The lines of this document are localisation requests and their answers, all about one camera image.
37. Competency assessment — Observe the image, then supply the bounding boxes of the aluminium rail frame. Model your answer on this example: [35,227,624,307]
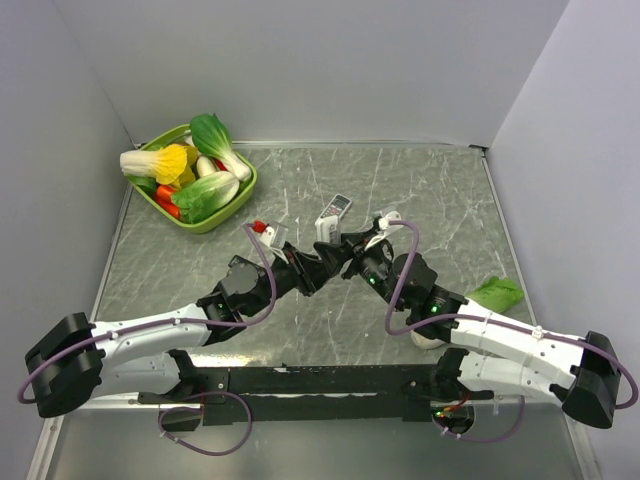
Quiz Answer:
[74,389,576,414]

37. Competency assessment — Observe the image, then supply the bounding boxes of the green lettuce cabbage toy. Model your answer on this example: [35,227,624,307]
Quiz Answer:
[171,171,240,224]

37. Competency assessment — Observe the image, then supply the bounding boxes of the white radish toy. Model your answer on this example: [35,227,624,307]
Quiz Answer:
[196,156,218,178]

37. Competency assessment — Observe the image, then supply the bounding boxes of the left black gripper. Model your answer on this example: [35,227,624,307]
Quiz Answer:
[244,240,329,316]

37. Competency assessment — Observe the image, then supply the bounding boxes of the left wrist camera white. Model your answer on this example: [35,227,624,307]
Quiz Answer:
[252,220,289,250]

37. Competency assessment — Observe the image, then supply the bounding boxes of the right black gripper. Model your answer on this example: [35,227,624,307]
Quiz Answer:
[313,227,406,312]

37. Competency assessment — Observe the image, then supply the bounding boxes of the black base bar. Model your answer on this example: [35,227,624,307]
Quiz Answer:
[138,364,494,426]

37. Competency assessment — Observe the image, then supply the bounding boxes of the grey white remote control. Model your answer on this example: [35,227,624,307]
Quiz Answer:
[318,194,353,220]

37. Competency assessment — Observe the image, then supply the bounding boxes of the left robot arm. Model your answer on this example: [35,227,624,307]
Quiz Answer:
[25,243,346,418]

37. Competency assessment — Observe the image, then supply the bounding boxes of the white napa cabbage toy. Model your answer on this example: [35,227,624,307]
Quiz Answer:
[411,276,524,350]

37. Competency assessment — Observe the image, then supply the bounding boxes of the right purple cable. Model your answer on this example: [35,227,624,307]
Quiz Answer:
[384,218,640,444]

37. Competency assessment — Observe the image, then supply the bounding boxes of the orange carrot toy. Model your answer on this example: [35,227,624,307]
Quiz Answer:
[153,185,181,220]

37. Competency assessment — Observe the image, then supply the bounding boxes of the green plastic basket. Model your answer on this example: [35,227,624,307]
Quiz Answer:
[130,124,258,234]

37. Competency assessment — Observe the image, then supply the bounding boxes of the yellow napa cabbage toy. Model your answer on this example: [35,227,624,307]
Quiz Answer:
[119,144,198,185]

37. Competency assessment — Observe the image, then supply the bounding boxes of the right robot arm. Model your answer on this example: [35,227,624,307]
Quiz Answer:
[341,230,621,429]

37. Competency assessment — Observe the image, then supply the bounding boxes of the green bok choy toy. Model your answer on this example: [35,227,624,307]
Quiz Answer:
[189,114,252,182]

